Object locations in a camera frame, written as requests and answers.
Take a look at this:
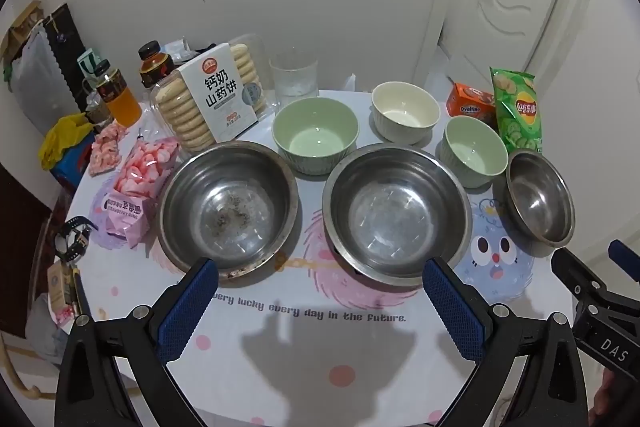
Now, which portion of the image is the large green ceramic bowl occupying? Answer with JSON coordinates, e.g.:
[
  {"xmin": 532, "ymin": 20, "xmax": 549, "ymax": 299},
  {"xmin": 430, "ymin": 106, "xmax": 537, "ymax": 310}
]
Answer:
[{"xmin": 271, "ymin": 97, "xmax": 361, "ymax": 176}]

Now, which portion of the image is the small steel bowl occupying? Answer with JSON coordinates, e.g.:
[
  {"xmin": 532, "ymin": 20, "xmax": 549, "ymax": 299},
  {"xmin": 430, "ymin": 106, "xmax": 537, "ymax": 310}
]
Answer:
[{"xmin": 505, "ymin": 149, "xmax": 577, "ymax": 248}]

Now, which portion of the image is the pink marshmallow bag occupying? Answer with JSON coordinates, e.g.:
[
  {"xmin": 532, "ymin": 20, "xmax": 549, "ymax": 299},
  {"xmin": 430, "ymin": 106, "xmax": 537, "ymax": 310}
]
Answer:
[{"xmin": 91, "ymin": 138, "xmax": 180, "ymax": 250}]

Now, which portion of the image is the green potato chips bag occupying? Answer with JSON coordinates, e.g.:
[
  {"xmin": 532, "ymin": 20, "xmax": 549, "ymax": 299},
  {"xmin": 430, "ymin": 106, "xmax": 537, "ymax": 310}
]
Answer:
[{"xmin": 490, "ymin": 67, "xmax": 544, "ymax": 155}]

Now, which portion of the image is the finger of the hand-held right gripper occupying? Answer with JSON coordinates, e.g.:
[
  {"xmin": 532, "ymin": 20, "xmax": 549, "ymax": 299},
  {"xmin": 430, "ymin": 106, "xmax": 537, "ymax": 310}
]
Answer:
[
  {"xmin": 551, "ymin": 247, "xmax": 618, "ymax": 308},
  {"xmin": 609, "ymin": 239, "xmax": 640, "ymax": 283}
]

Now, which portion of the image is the large stained steel bowl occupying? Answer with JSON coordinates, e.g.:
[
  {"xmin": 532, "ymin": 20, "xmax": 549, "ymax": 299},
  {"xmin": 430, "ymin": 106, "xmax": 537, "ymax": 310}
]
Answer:
[{"xmin": 157, "ymin": 140, "xmax": 300, "ymax": 283}]

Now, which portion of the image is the green and white carton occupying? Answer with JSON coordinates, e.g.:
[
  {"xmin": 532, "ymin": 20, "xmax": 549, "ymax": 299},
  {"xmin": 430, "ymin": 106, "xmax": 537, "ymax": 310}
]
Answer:
[{"xmin": 76, "ymin": 48, "xmax": 103, "ymax": 80}]

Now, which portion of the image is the small beige card box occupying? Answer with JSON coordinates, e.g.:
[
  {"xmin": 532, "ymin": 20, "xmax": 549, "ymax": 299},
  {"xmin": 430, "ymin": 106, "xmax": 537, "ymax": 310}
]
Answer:
[{"xmin": 46, "ymin": 261, "xmax": 76, "ymax": 308}]

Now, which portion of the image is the blue box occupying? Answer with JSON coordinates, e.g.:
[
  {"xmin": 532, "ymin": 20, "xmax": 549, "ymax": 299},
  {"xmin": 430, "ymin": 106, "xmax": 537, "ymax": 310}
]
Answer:
[{"xmin": 52, "ymin": 147, "xmax": 93, "ymax": 185}]

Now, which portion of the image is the grey cloth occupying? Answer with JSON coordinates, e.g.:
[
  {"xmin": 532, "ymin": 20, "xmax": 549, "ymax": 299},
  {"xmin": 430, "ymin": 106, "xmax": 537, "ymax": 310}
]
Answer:
[{"xmin": 25, "ymin": 307, "xmax": 71, "ymax": 358}]

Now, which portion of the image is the orange snack box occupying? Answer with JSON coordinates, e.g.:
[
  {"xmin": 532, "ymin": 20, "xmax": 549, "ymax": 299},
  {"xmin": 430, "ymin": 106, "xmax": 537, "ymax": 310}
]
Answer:
[{"xmin": 446, "ymin": 82, "xmax": 497, "ymax": 118}]

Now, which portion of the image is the yellow cloth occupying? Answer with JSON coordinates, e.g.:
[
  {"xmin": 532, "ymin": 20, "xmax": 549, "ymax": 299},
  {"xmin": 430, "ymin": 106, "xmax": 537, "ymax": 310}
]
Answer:
[{"xmin": 39, "ymin": 113, "xmax": 95, "ymax": 171}]

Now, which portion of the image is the clear plastic biscuit box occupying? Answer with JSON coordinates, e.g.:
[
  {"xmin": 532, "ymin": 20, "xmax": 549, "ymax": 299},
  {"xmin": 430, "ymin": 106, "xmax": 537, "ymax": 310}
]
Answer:
[{"xmin": 150, "ymin": 34, "xmax": 268, "ymax": 152}]

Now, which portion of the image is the brown paper bag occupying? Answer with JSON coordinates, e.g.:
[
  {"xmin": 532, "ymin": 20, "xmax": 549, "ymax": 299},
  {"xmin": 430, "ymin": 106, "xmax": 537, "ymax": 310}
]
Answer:
[{"xmin": 0, "ymin": 1, "xmax": 46, "ymax": 58}]

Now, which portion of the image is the yellow and black tool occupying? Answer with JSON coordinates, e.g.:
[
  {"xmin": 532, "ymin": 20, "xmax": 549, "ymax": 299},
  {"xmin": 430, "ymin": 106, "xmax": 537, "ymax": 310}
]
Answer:
[{"xmin": 69, "ymin": 268, "xmax": 95, "ymax": 323}]

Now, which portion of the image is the small green ribbed bowl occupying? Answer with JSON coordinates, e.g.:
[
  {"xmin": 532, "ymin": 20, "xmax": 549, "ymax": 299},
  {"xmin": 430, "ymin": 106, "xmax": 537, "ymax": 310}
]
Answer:
[{"xmin": 440, "ymin": 116, "xmax": 510, "ymax": 189}]

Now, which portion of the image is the small pink candy bag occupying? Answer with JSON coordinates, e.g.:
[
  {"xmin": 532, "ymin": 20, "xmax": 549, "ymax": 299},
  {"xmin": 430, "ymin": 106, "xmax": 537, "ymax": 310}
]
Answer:
[{"xmin": 89, "ymin": 123, "xmax": 130, "ymax": 176}]

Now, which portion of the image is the glass jar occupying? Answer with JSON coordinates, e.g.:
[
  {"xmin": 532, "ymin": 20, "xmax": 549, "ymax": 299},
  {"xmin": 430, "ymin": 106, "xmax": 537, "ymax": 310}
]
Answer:
[{"xmin": 81, "ymin": 77, "xmax": 113, "ymax": 125}]

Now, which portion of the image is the black wrist watch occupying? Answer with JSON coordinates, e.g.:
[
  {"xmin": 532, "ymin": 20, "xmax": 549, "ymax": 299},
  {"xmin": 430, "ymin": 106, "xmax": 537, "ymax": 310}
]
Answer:
[{"xmin": 52, "ymin": 216, "xmax": 95, "ymax": 264}]

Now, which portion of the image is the pink object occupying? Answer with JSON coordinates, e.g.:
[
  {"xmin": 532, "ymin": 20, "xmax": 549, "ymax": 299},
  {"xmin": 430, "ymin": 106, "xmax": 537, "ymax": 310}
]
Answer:
[{"xmin": 52, "ymin": 304, "xmax": 76, "ymax": 330}]

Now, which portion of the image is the white door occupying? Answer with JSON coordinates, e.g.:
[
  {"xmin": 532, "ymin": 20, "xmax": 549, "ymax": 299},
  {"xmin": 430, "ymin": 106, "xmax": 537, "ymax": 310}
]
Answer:
[{"xmin": 415, "ymin": 0, "xmax": 596, "ymax": 118}]

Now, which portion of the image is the orange juice bottle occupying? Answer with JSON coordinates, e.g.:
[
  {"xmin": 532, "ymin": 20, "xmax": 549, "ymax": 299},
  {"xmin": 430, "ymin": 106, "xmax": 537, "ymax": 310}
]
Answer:
[{"xmin": 94, "ymin": 59, "xmax": 142, "ymax": 126}]

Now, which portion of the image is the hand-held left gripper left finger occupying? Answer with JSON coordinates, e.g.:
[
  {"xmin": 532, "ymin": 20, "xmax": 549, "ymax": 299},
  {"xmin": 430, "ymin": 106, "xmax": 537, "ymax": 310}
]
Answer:
[{"xmin": 54, "ymin": 257, "xmax": 220, "ymax": 427}]

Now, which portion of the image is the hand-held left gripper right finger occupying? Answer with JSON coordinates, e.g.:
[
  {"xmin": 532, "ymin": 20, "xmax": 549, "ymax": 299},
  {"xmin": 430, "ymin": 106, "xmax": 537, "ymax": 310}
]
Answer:
[{"xmin": 423, "ymin": 256, "xmax": 592, "ymax": 427}]

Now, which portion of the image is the clear textured glass cup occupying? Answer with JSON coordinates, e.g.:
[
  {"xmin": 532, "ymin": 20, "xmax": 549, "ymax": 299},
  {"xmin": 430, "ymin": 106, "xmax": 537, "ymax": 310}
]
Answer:
[
  {"xmin": 274, "ymin": 74, "xmax": 317, "ymax": 98},
  {"xmin": 269, "ymin": 48, "xmax": 319, "ymax": 82}
]

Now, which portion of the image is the white plastic packet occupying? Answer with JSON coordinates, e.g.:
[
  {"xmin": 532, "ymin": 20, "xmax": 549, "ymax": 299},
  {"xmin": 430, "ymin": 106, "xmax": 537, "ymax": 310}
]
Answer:
[{"xmin": 160, "ymin": 36, "xmax": 198, "ymax": 68}]

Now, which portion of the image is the white ribbed ceramic bowl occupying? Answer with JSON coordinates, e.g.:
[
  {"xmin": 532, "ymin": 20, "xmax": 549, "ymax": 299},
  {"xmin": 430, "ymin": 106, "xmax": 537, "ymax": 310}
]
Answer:
[{"xmin": 371, "ymin": 81, "xmax": 441, "ymax": 145}]

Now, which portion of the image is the printed white tablecloth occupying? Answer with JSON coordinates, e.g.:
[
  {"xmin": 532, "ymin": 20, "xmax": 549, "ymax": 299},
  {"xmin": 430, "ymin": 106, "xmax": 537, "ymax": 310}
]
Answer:
[{"xmin": 65, "ymin": 89, "xmax": 586, "ymax": 427}]

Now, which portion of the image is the dark bottle with black cap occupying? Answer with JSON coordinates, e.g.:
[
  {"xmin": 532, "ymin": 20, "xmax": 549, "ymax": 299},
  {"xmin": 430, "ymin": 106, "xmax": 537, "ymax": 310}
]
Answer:
[{"xmin": 137, "ymin": 42, "xmax": 176, "ymax": 90}]

